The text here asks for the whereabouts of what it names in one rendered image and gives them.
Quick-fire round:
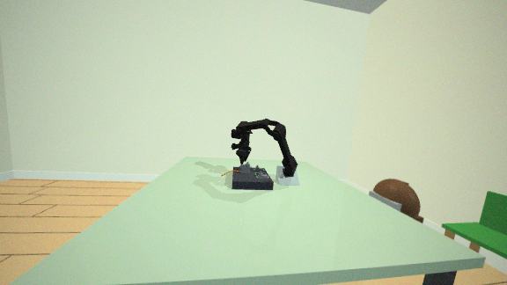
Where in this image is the grey micro servo with orange cable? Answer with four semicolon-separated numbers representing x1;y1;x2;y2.
230;162;252;174

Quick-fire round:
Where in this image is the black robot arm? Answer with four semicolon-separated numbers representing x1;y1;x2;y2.
231;119;298;178

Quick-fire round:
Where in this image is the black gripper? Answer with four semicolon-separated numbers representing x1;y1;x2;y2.
236;140;252;164

